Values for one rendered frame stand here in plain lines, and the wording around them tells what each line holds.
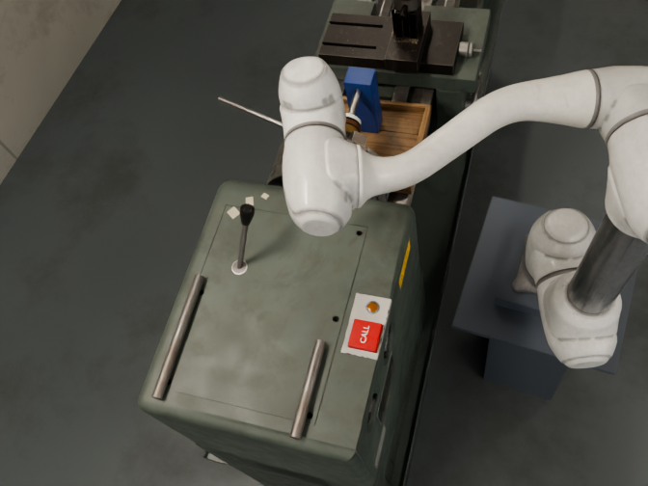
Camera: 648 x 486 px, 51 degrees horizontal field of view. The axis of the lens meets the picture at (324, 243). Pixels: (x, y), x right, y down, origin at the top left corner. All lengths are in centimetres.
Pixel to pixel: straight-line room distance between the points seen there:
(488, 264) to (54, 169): 236
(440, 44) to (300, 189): 125
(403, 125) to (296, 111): 103
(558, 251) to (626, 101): 57
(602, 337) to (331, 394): 65
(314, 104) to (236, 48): 265
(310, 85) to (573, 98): 44
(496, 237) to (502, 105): 92
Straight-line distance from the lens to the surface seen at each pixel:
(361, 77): 195
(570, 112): 123
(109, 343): 306
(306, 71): 110
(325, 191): 102
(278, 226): 155
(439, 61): 215
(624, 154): 119
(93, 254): 329
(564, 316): 162
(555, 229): 171
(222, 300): 150
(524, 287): 192
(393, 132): 210
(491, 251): 204
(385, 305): 142
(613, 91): 124
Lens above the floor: 257
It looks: 61 degrees down
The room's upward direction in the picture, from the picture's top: 20 degrees counter-clockwise
